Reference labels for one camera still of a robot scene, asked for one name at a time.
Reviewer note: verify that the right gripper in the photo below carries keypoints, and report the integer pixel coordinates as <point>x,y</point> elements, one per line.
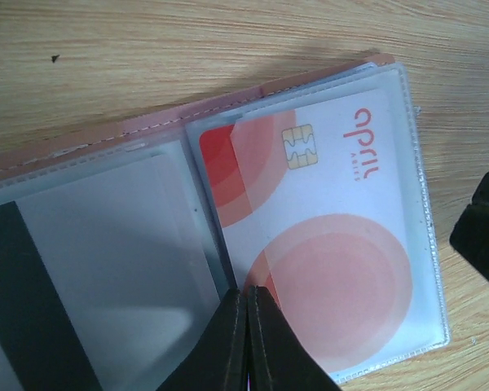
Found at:
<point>470,235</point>

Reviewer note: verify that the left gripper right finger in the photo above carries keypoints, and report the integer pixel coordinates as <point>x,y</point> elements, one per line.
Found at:
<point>277,360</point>

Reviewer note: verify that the red white card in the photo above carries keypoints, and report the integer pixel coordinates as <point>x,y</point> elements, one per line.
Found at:
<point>311,207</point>

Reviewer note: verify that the white card with stripe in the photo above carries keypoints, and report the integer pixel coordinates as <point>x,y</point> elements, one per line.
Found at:
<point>108,276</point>

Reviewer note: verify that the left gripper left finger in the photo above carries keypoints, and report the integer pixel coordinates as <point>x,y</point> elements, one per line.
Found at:
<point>219,359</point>

